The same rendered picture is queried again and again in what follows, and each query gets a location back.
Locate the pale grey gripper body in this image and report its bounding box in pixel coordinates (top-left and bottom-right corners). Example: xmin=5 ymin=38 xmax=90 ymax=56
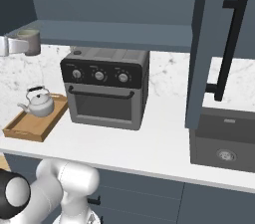
xmin=6 ymin=37 xmax=30 ymax=56

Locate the long black door handle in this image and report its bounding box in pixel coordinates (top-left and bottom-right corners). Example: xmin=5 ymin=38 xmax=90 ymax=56
xmin=204 ymin=0 xmax=251 ymax=103

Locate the silver kettle with black handle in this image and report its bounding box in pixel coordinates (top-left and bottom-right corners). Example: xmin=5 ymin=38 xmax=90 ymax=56
xmin=17 ymin=85 xmax=56 ymax=118

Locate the black toaster oven door handle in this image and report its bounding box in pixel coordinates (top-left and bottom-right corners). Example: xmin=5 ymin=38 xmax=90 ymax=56
xmin=67 ymin=85 xmax=135 ymax=101

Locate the toaster oven glass door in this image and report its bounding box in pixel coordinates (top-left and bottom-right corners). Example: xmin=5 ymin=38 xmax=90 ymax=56
xmin=64 ymin=83 xmax=144 ymax=126

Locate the blue-grey wall cabinet with shelf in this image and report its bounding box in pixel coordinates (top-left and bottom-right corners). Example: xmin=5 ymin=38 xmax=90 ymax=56
xmin=0 ymin=0 xmax=204 ymax=54

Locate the wooden tray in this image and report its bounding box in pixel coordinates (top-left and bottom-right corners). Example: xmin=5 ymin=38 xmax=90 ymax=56
xmin=2 ymin=93 xmax=70 ymax=143

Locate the blue-grey cabinet door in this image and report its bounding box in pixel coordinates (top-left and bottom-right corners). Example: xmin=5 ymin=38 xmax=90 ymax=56
xmin=0 ymin=0 xmax=38 ymax=37
xmin=184 ymin=0 xmax=212 ymax=130

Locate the blue-grey base cabinet front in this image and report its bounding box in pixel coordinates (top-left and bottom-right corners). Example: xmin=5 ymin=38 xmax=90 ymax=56
xmin=176 ymin=181 xmax=255 ymax=224

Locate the dark grey sink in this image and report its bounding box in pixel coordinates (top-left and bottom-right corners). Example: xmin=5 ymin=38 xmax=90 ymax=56
xmin=188 ymin=106 xmax=255 ymax=173

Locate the silver toaster oven knob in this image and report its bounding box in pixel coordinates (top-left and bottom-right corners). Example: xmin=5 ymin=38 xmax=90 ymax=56
xmin=118 ymin=72 xmax=129 ymax=84
xmin=94 ymin=70 xmax=106 ymax=82
xmin=72 ymin=69 xmax=83 ymax=81

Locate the grey and black toaster oven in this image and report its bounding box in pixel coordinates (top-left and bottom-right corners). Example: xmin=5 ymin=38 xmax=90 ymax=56
xmin=59 ymin=46 xmax=150 ymax=131

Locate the grey-green mug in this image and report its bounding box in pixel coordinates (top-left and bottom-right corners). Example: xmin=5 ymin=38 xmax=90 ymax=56
xmin=16 ymin=28 xmax=42 ymax=57

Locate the blue-grey drawer front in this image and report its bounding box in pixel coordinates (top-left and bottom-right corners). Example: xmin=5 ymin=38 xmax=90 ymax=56
xmin=98 ymin=167 xmax=185 ymax=200

